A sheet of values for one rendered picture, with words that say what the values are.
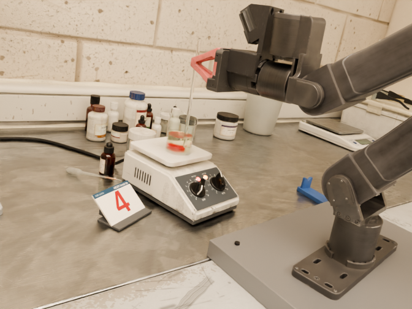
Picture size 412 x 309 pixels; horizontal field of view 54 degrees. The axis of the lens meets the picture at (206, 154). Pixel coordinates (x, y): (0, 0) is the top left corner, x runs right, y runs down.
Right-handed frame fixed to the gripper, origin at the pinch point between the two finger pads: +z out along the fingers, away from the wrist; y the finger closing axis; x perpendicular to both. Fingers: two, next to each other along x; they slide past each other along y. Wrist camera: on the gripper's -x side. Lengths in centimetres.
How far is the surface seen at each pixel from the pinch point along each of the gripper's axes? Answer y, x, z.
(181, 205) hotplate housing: 6.7, 23.3, -6.9
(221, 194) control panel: -1.9, 22.4, -8.9
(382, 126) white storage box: -107, 20, -7
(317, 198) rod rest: -25.5, 25.4, -18.2
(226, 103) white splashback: -57, 17, 32
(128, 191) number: 11.3, 22.9, 1.6
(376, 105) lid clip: -106, 13, -3
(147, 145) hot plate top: 3.6, 16.8, 6.1
